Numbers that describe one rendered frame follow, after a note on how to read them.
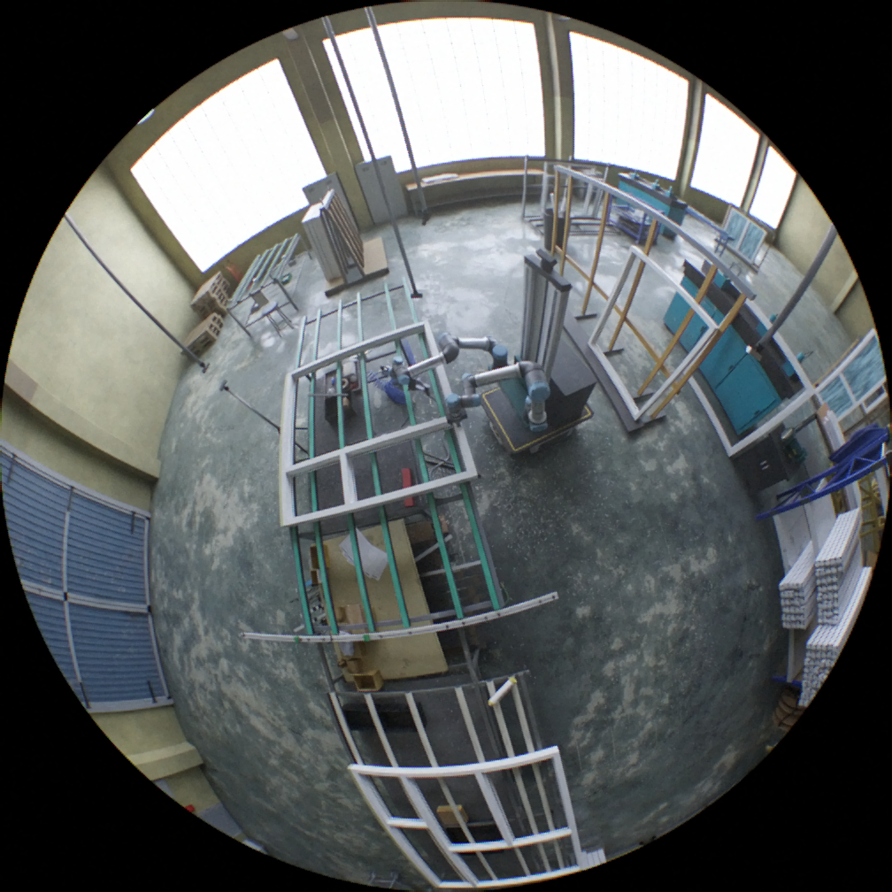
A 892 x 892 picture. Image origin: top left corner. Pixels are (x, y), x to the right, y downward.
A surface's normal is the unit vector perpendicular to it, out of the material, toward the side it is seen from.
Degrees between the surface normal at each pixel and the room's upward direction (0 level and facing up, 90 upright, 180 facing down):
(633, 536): 0
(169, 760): 90
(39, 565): 90
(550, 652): 0
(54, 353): 90
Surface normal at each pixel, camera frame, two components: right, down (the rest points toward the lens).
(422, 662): -0.15, -0.39
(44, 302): 0.96, -0.28
